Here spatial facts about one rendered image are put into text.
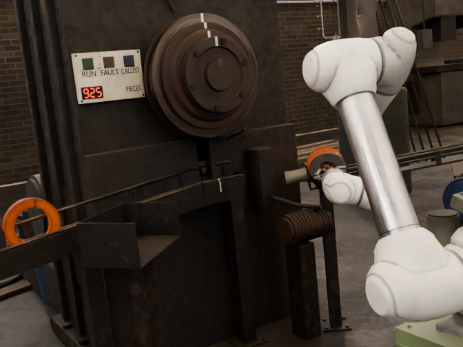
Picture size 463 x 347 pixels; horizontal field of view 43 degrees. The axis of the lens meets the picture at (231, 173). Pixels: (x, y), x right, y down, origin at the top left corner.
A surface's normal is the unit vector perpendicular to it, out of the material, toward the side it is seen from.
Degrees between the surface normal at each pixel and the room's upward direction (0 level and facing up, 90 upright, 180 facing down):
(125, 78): 90
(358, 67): 67
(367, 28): 90
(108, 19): 90
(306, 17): 90
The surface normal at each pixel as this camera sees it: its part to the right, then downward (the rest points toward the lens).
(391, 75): 0.43, 0.72
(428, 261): 0.20, -0.40
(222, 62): 0.54, 0.08
